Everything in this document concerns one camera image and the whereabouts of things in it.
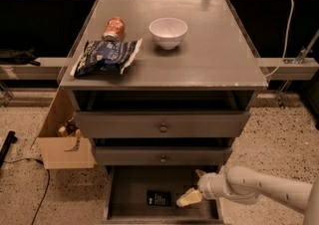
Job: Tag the grey middle drawer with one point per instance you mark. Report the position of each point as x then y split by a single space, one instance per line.
161 155

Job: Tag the cardboard box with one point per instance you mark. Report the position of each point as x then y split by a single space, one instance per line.
59 149

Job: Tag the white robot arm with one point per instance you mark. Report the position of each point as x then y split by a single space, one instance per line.
243 185

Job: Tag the black object on rail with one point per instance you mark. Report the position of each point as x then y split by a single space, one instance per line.
18 57

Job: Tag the blue chip bag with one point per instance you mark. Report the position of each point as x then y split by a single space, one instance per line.
106 56

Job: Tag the grey drawer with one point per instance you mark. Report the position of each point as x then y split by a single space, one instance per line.
161 124
161 155
126 202

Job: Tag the grey top drawer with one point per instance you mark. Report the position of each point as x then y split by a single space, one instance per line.
161 124

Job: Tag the metal frame rail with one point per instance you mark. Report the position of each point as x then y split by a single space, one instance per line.
49 69

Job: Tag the grey drawer cabinet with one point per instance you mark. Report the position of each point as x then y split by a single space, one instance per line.
212 70

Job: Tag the orange soda can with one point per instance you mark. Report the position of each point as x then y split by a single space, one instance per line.
115 30

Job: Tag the grey bottom drawer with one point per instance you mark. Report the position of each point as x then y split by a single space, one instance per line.
126 202

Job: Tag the dark rxbar blueberry bar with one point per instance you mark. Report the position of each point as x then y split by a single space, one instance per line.
158 198

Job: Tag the black pole on floor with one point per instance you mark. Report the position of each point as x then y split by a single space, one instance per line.
10 139

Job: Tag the white ceramic bowl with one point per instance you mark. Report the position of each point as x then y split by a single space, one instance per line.
168 33

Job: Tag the snack items in box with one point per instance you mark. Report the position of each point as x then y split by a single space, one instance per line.
70 128

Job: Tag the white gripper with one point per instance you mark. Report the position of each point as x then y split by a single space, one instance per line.
207 185

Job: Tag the metal bracket strut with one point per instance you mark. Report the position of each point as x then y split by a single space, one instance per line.
303 53

